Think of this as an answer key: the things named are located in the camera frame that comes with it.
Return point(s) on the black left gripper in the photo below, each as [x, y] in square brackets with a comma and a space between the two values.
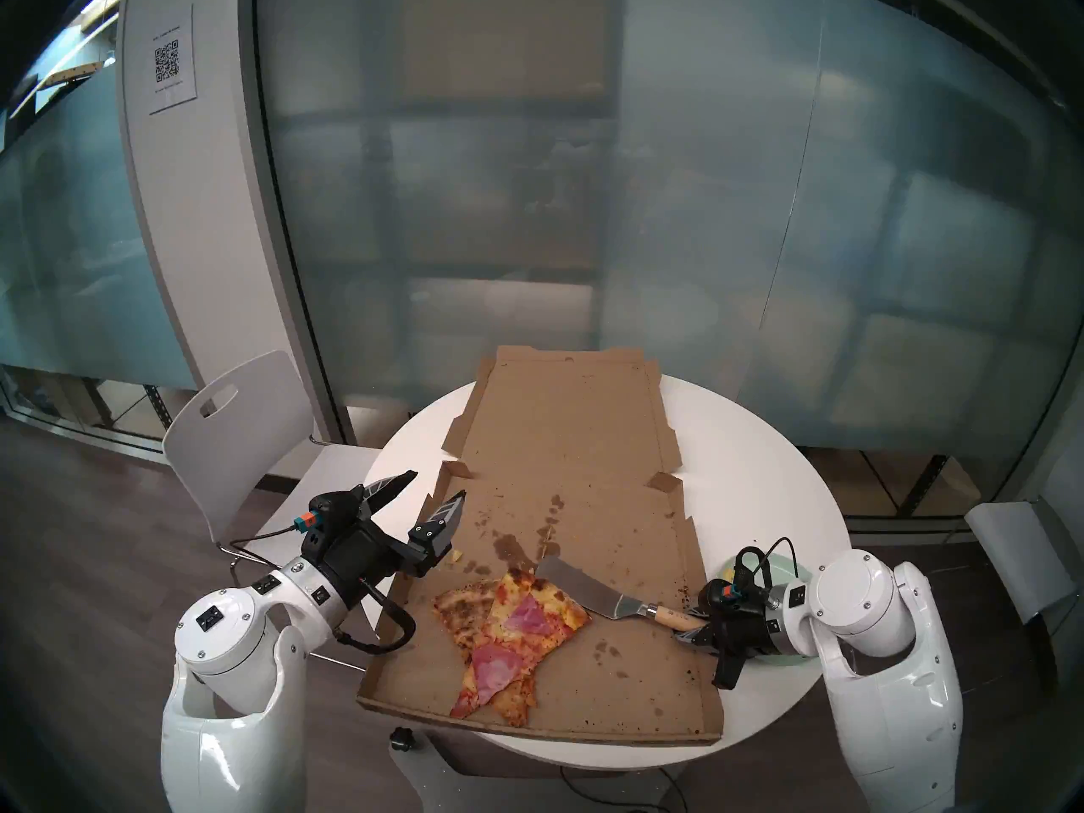
[364, 557]

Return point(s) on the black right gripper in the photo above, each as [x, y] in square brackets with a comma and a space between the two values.
[749, 633]

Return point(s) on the ham pizza slice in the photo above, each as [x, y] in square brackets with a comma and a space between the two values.
[525, 621]

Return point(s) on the cardboard pizza box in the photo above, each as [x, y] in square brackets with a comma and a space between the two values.
[576, 447]

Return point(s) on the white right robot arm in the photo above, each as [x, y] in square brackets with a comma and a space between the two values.
[889, 693]

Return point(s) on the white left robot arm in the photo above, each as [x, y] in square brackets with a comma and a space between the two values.
[220, 633]

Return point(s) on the pale green plate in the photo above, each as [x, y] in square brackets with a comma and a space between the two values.
[783, 568]

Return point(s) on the plain cheese pizza slice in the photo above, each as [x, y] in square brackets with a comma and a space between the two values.
[461, 608]

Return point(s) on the black screw knob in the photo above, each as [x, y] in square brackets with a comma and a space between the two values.
[401, 739]

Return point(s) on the black metal shelf upright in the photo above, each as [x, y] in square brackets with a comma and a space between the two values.
[927, 483]

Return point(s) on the white chair with plain back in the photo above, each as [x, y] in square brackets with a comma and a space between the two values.
[1016, 549]

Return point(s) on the QR code paper sign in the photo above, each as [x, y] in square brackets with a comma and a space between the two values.
[172, 58]

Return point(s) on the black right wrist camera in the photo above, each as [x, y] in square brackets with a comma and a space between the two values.
[745, 604]

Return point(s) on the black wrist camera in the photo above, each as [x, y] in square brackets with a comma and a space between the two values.
[745, 604]
[334, 515]

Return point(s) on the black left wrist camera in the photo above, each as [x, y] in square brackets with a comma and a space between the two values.
[334, 515]

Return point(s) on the grey base plate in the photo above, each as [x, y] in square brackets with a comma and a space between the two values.
[440, 777]

